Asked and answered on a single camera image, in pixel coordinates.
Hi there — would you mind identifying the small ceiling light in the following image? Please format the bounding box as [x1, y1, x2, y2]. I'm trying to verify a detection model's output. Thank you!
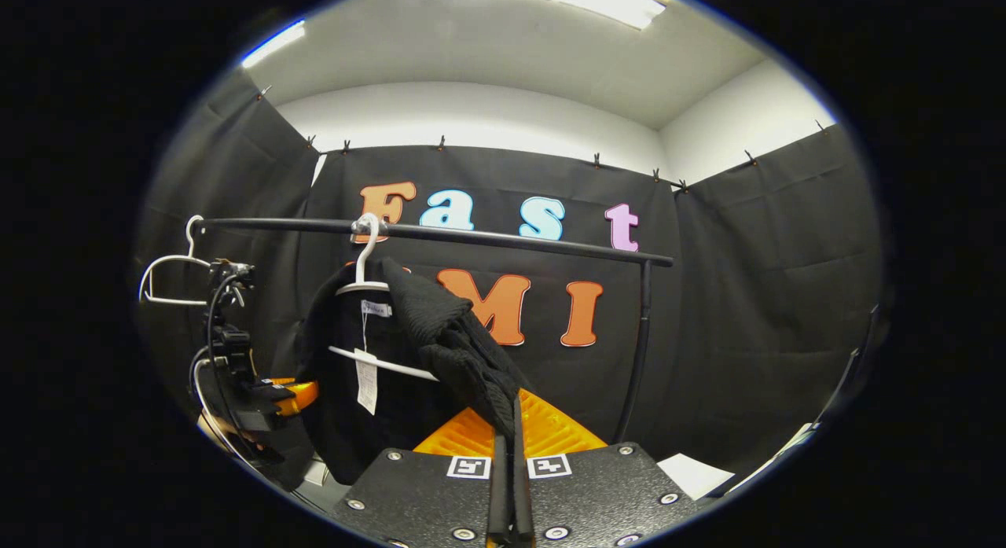
[240, 20, 307, 69]

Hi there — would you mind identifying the white plastic clothes hanger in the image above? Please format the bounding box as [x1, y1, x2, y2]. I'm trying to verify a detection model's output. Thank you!
[139, 215, 244, 307]
[329, 212, 441, 382]

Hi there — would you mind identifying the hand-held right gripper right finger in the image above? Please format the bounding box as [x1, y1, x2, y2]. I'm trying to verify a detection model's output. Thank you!
[511, 389, 700, 548]

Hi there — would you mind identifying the row of small black clips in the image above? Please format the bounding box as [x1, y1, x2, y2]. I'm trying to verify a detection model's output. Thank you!
[255, 84, 830, 195]

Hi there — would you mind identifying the black backdrop cloth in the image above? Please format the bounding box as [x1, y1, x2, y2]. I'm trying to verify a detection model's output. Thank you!
[134, 68, 885, 486]

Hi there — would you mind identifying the white paper sheet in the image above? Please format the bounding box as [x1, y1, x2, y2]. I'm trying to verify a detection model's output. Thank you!
[656, 452, 736, 500]

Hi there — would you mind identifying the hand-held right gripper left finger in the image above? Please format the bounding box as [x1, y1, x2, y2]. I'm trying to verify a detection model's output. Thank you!
[326, 406, 512, 548]

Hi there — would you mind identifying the black clothes rail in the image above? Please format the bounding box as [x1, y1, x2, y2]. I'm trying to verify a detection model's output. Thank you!
[200, 216, 675, 447]

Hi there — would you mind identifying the black knit garment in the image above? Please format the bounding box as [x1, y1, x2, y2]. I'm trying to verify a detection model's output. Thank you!
[295, 256, 535, 486]

